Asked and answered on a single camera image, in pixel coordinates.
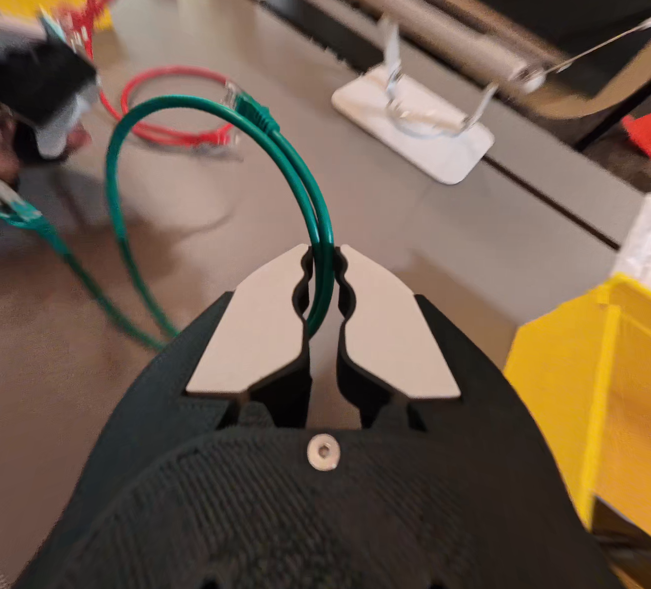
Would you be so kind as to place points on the black network adapter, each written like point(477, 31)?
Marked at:
point(40, 80)

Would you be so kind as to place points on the white screen stand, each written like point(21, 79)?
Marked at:
point(447, 151)

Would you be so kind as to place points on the person's left hand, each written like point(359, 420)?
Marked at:
point(79, 137)

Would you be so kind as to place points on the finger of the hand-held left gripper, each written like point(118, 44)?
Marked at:
point(61, 131)

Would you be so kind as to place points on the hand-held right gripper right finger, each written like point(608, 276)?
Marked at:
point(396, 340)

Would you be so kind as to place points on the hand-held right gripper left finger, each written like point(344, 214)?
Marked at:
point(249, 340)

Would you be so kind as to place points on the black desk mat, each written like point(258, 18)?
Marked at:
point(325, 29)

